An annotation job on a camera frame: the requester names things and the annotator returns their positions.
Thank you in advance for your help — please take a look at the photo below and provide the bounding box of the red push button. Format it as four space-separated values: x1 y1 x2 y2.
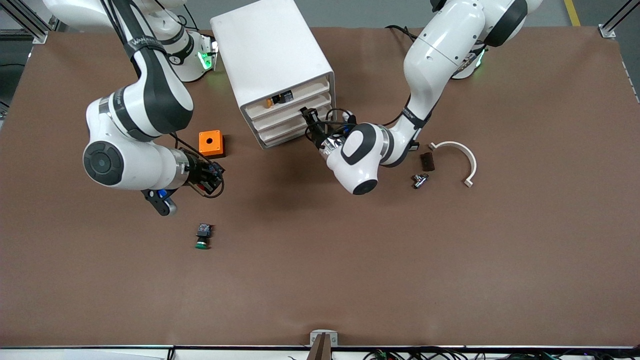
197 166 223 194

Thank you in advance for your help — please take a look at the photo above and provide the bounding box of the white plastic drawer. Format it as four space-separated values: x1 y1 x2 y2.
257 106 335 147
252 94 333 133

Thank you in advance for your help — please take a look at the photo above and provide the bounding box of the green push button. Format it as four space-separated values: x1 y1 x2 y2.
194 223 213 250

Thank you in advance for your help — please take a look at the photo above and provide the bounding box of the white drawer cabinet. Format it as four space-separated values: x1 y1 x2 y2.
210 0 337 151

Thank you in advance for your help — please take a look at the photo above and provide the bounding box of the orange box with hole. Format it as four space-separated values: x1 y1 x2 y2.
198 130 226 160

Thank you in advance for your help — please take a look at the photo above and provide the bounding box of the white curved plastic clamp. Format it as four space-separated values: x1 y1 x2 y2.
428 141 478 188

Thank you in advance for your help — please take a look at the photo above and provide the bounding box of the brown wooden stick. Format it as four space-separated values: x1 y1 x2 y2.
306 333 333 360

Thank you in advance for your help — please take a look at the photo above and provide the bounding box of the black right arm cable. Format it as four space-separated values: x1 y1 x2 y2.
100 0 226 199

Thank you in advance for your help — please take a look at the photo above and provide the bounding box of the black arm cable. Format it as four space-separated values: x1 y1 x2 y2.
100 0 226 199
320 106 417 143

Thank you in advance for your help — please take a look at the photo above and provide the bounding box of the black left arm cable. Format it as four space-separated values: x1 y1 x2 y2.
320 106 417 143

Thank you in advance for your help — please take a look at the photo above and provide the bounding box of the black base cable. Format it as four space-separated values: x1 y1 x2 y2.
385 24 418 45

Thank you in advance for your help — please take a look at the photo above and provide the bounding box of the grey metal bracket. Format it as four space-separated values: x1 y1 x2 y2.
310 330 339 347

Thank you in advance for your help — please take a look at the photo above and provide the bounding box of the aluminium frame post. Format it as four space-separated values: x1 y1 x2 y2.
0 0 61 45
597 0 640 39

